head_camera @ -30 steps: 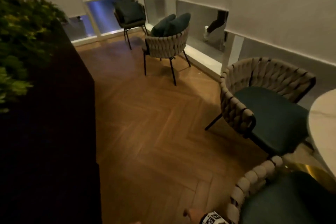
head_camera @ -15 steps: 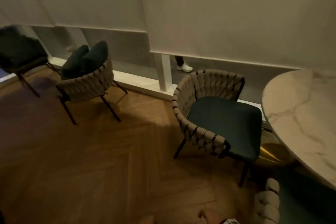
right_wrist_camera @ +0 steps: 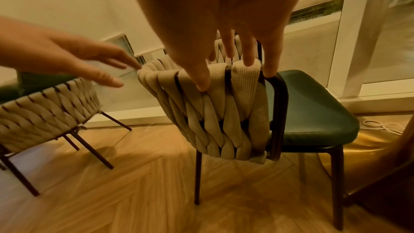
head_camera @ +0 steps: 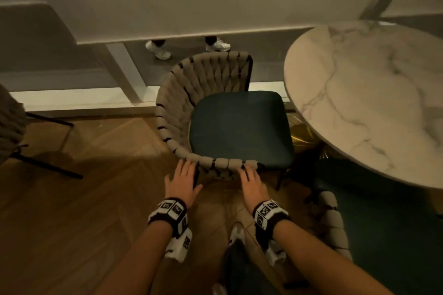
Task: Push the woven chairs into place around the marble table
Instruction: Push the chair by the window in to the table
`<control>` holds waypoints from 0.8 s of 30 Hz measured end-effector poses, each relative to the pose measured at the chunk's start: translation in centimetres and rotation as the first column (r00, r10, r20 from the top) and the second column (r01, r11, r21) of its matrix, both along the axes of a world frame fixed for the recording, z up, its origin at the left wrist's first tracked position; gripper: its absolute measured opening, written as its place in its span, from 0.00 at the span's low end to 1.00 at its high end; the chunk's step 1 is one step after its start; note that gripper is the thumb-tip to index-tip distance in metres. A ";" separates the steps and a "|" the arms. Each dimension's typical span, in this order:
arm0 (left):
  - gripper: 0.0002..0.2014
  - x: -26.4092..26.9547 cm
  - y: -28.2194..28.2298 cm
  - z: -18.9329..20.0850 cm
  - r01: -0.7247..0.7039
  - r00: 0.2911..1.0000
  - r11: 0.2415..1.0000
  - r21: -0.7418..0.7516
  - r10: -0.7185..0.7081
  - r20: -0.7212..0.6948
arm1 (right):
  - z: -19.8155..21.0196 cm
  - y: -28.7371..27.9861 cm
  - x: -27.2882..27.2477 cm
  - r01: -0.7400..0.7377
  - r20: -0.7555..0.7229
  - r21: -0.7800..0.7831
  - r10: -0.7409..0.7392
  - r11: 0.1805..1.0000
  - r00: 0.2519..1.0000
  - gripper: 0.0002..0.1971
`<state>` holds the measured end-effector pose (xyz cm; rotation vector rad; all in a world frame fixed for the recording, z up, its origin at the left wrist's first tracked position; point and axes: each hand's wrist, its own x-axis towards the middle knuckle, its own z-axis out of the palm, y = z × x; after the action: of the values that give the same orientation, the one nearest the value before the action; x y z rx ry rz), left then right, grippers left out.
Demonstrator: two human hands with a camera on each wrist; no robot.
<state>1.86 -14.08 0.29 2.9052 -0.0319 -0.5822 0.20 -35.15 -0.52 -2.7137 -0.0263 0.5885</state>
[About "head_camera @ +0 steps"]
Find person's right hand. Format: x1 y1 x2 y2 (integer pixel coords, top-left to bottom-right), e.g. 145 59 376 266
237 164 271 214

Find person's left hand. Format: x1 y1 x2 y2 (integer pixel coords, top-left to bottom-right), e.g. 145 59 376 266
164 159 204 208

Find person's left forearm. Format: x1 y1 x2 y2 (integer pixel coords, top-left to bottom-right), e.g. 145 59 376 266
93 220 174 295

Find person's white shoe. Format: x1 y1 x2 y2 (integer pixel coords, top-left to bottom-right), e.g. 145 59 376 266
206 38 231 53
145 40 172 61
228 223 247 248

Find woven chair with green cushion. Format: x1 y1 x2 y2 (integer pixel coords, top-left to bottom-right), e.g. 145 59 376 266
313 158 443 295
155 51 296 191

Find person's right forearm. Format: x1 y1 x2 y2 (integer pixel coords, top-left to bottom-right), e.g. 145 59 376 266
273 219 395 295

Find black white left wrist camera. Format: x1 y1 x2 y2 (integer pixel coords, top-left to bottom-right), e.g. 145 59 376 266
148 197 193 264

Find person's dark trousers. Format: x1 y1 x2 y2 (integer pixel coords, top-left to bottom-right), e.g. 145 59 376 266
220 240 281 295

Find woven chair with black legs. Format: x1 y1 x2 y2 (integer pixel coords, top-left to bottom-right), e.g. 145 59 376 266
0 83 84 180

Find round white marble table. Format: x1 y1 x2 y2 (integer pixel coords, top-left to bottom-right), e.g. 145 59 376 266
284 20 443 190

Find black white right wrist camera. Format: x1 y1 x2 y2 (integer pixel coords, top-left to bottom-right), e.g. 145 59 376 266
252 199 291 266

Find gold table base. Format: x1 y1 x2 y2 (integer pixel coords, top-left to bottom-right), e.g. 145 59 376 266
287 113 330 161

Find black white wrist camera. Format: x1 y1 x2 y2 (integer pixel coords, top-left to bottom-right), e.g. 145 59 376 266
148 197 193 264
252 199 291 266

